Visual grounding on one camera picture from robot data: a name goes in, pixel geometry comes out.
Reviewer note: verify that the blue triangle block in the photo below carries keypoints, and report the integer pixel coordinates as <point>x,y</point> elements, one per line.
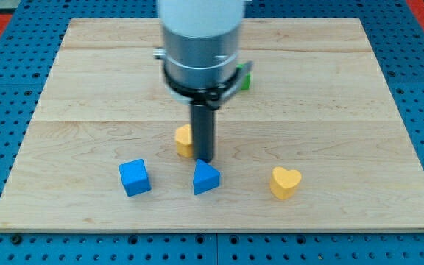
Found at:
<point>205,178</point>

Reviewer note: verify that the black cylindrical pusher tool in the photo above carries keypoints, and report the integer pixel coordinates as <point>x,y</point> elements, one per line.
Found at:
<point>203,132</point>

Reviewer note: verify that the yellow hexagon block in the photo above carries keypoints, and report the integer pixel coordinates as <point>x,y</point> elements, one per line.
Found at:
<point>183,140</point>

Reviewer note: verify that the yellow heart block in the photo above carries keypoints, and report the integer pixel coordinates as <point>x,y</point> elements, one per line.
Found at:
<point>284,182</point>

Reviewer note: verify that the blue cube block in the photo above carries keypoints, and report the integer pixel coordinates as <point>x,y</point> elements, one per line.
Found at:
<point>134,177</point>

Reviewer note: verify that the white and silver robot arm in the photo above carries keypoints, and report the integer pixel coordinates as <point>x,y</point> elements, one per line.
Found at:
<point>201,49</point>

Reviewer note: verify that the wooden board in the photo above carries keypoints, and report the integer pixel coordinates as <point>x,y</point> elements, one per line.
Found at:
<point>318,103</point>

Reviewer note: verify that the green block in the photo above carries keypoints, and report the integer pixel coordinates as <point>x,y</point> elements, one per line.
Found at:
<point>246,83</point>

